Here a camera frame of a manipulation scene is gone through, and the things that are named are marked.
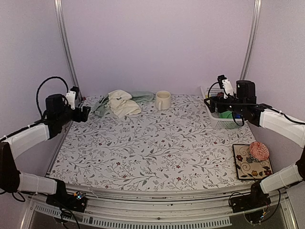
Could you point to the mint green towel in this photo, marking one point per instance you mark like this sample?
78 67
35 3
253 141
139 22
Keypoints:
101 106

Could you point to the floral table mat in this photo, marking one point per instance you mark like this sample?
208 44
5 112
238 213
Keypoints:
172 150

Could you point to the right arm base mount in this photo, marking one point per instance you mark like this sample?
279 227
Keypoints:
241 202

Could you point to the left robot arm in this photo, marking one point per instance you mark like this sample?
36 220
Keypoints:
61 109

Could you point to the aluminium front rail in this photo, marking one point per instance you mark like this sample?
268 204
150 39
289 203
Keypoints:
195 209

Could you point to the white plastic basket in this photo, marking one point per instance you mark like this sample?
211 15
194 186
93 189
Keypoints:
215 120

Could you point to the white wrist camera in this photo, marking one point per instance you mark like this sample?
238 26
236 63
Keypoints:
71 96
225 84

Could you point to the floral square plate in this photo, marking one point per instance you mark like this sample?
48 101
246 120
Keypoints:
247 168

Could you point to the right aluminium frame post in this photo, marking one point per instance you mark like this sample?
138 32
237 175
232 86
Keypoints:
251 41

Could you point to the cream white towel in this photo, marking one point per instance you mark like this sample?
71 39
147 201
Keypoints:
121 104

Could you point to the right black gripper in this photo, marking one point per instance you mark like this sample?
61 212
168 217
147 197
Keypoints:
219 98

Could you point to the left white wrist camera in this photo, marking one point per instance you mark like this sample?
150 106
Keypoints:
71 96

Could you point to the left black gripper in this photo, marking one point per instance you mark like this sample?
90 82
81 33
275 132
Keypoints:
79 118

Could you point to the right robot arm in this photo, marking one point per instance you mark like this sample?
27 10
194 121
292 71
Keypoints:
241 100

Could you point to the red patterned bowl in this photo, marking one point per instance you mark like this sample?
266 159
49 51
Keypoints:
258 151

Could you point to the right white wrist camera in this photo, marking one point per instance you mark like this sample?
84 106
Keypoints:
225 84

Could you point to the aluminium frame post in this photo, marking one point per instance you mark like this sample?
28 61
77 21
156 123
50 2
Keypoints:
251 41
65 42

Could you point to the cream ceramic mug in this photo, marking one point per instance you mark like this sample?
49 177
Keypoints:
163 100

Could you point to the green rolled towel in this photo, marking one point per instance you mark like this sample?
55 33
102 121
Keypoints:
226 115

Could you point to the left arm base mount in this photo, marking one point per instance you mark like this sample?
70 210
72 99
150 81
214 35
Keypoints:
74 202

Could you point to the left aluminium frame post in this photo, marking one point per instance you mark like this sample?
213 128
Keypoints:
65 42

